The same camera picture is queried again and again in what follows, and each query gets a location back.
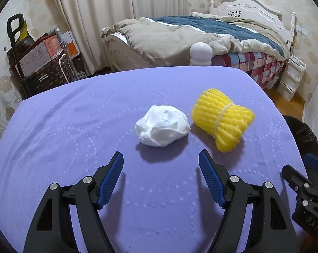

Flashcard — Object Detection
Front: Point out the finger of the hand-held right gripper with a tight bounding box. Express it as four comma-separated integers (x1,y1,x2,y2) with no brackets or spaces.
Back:
304,153,318,176
281,165,318,193

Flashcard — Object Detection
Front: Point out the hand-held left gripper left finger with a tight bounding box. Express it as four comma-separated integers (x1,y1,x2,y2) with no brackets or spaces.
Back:
23,151,124,253

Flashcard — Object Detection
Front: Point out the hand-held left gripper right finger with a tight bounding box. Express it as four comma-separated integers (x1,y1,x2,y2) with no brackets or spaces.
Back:
198,149,300,253

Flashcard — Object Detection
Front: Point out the black trash bin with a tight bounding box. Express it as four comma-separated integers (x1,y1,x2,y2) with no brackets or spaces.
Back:
283,114,318,190

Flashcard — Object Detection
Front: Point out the white tissue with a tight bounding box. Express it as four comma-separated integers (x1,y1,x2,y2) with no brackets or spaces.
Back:
135,105,191,147

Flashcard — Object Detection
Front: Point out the yellow foam fruit net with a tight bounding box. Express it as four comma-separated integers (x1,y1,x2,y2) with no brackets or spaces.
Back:
191,88,255,153

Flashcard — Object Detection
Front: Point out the white plastic drawer unit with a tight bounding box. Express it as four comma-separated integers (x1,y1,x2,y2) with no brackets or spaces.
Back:
277,55,306,101

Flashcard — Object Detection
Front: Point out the plaid bed sheet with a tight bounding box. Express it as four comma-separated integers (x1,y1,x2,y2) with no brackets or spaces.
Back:
213,51,287,89

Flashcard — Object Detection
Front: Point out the brown patterned bag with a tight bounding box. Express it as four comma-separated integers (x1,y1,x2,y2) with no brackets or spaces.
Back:
21,53,80,98

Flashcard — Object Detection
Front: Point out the orange and white box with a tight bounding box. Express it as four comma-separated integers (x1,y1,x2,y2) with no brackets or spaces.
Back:
60,30,80,58

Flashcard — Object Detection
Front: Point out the beige and blue duvet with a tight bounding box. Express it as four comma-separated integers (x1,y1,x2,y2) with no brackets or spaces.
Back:
101,16,291,67

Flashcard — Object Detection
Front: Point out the cardboard box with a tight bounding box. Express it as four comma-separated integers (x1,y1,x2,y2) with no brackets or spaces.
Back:
18,35,62,75

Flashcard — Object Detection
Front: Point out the black hand trolley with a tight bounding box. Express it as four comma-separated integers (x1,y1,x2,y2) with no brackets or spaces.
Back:
7,14,26,98

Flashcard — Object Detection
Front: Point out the white headboard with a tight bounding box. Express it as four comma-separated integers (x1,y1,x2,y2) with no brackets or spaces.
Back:
209,0,298,58

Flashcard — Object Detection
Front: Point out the cream curtain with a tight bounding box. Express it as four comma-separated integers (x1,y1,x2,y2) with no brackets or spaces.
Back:
47,0,188,75

